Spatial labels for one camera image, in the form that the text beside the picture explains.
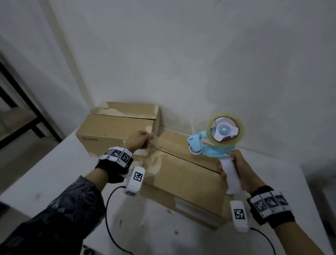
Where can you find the person's right hand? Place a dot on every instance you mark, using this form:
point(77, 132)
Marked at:
point(246, 176)

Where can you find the person's left hand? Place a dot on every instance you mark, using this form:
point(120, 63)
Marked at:
point(137, 142)

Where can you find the brown cardboard box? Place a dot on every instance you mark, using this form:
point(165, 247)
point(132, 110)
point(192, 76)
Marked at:
point(183, 178)
point(115, 128)

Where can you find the blue white tape dispenser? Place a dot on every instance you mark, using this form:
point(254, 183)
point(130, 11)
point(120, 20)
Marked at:
point(207, 148)

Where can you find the clear tape roll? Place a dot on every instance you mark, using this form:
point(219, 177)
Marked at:
point(225, 115)

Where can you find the person's left forearm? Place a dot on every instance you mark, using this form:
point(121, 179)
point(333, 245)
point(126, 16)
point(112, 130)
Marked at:
point(65, 210)

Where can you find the person's right forearm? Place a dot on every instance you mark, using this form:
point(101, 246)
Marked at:
point(294, 239)

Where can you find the black wristband with marker tags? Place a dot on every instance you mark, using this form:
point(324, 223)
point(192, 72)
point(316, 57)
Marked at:
point(115, 155)
point(270, 205)

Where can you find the black shelf with wooden boards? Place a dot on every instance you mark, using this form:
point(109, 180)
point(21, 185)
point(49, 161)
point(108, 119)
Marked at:
point(18, 118)

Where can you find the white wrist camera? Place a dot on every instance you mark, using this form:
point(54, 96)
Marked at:
point(135, 181)
point(239, 215)

